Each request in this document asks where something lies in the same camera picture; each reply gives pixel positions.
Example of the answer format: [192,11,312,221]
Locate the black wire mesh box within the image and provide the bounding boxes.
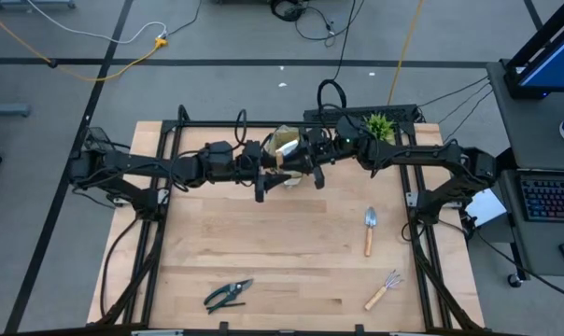
[81,126,124,151]

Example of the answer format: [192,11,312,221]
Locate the dark grey desk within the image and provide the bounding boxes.
[486,60,564,277]

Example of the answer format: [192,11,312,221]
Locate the black perforated electronics tray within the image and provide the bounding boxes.
[303,104,421,128]

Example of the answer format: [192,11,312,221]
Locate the black backlit keyboard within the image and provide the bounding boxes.
[518,175,564,223]

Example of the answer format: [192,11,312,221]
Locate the yellow hanging cable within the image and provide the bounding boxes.
[386,0,426,106]

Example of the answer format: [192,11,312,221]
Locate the white paper sheet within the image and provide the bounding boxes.
[465,188,508,229]

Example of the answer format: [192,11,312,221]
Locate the thin black cable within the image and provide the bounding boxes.
[417,76,490,108]

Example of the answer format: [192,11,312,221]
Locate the white floor cable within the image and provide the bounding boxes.
[25,0,167,46]

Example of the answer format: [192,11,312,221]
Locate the grey cart leg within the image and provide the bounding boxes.
[0,103,32,119]
[0,0,77,11]

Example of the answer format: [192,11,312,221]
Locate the cream canvas gardening bag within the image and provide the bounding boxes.
[261,123,314,189]

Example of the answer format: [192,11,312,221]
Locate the black floor cable bundle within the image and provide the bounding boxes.
[268,0,358,49]

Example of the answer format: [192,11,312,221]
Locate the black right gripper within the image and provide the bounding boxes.
[286,126,342,190]

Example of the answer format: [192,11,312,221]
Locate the black aluminium table frame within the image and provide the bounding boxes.
[97,105,486,336]

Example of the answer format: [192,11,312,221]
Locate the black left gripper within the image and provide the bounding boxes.
[234,139,294,203]

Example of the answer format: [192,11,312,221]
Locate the narrow trowel with wooden handle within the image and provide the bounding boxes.
[363,206,379,258]

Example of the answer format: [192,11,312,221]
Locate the green plant in white pot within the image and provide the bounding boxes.
[363,112,398,146]

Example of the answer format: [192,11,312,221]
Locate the black hanging cable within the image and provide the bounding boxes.
[317,0,358,113]

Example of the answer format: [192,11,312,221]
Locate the green-handled pruning shears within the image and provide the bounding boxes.
[203,278,255,315]

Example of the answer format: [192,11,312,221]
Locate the hand rake with wooden handle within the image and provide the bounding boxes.
[363,269,405,312]

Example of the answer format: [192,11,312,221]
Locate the computer monitor with blue screen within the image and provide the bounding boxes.
[502,0,564,100]

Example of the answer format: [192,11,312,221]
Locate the yellow extension cable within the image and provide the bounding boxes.
[0,7,170,83]

